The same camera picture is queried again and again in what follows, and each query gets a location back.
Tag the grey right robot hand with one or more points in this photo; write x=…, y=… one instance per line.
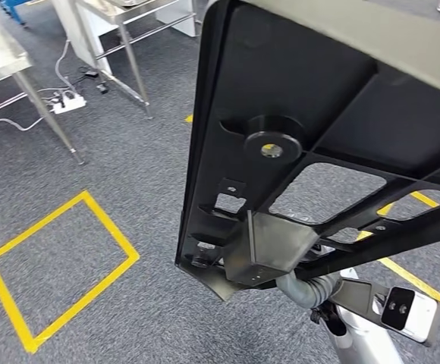
x=292, y=294

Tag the black plastic panel part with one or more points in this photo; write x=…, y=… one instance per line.
x=280, y=60

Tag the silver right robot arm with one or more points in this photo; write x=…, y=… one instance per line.
x=360, y=341

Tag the steel workbench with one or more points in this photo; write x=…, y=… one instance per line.
x=140, y=85

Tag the yellow floor tape square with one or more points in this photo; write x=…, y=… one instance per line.
x=5, y=301
x=413, y=280
x=189, y=119

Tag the white cabinet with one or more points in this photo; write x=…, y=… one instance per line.
x=174, y=17
x=79, y=35

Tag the black power adapter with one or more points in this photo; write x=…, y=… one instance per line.
x=102, y=88
x=91, y=74

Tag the white power strip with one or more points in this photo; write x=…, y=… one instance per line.
x=68, y=103

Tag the steel table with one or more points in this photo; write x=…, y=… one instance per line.
x=0, y=60

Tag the blue metal frame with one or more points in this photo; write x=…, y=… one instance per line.
x=13, y=10

